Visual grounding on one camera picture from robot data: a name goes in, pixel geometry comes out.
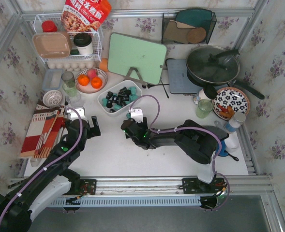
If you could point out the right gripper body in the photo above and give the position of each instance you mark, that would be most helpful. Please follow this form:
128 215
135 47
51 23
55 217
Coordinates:
131 128

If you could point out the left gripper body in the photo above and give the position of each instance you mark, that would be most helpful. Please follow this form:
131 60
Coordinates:
90 128

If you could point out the white storage basket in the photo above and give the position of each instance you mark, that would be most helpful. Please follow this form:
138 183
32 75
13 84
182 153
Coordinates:
115 89

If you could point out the grey blue oven mitt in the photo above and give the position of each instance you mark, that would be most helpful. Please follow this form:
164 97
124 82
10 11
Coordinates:
209 145

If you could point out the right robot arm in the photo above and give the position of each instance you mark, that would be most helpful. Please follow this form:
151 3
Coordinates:
200 143

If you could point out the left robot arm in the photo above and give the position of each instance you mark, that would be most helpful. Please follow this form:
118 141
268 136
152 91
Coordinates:
20 207

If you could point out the white coffee cup black lid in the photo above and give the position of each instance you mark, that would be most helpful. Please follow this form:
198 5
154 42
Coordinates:
83 42

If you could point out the clear glass tumbler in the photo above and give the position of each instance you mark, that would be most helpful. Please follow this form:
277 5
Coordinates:
75 101

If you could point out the fruit bowl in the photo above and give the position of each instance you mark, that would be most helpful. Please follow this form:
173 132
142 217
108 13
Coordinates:
89 89

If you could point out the red striped towel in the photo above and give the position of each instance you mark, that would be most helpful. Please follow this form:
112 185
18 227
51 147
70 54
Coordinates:
42 132

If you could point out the right orange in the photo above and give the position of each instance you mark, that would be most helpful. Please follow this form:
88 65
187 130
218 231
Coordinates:
96 82

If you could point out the orange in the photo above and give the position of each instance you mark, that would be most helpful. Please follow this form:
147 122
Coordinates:
96 82
83 80

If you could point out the green glass tumbler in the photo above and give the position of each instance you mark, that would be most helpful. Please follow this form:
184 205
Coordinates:
70 89

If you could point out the white round strainer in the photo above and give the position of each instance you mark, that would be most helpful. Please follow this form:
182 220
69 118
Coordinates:
52 98

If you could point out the left orange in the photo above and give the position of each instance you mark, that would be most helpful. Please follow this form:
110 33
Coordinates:
83 80

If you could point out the pink peach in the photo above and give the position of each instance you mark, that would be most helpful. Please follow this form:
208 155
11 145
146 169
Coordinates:
92 73

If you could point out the grey glass tumbler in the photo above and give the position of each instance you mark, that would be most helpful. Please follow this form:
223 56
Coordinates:
68 78

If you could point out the clear lidded container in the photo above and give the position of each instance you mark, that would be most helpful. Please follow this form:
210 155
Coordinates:
52 79

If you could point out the orange sponge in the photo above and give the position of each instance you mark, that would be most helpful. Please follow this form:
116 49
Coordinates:
103 65

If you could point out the grey induction cooker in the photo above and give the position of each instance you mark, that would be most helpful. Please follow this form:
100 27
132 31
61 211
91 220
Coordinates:
179 82

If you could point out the egg tray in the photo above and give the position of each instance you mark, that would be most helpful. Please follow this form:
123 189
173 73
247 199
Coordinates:
72 66

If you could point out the green glass cup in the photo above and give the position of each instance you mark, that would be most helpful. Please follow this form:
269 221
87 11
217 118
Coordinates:
204 107

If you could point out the green cutting board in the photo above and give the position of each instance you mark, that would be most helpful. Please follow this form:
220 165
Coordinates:
128 51

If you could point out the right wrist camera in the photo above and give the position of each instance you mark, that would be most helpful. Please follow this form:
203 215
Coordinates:
136 114

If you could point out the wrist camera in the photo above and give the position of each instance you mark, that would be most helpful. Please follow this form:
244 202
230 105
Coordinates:
75 113
136 114

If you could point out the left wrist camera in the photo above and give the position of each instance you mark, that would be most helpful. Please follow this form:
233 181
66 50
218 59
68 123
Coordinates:
75 113

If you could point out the white wire rack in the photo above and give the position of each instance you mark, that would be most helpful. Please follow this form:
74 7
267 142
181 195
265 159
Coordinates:
74 54

